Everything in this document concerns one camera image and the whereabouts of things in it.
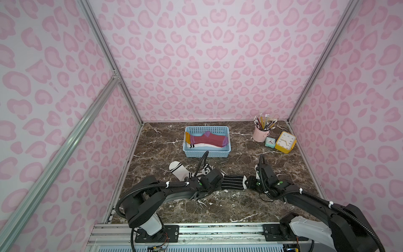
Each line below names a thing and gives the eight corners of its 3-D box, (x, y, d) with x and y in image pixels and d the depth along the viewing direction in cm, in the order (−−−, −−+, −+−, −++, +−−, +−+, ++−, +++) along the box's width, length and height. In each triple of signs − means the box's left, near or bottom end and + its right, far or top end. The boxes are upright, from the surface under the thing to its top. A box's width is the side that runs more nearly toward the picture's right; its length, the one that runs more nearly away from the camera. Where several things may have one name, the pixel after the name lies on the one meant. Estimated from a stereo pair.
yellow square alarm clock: (272, 147, 107) (274, 144, 105) (281, 133, 115) (282, 130, 112) (288, 155, 103) (291, 152, 100) (296, 140, 111) (298, 137, 108)
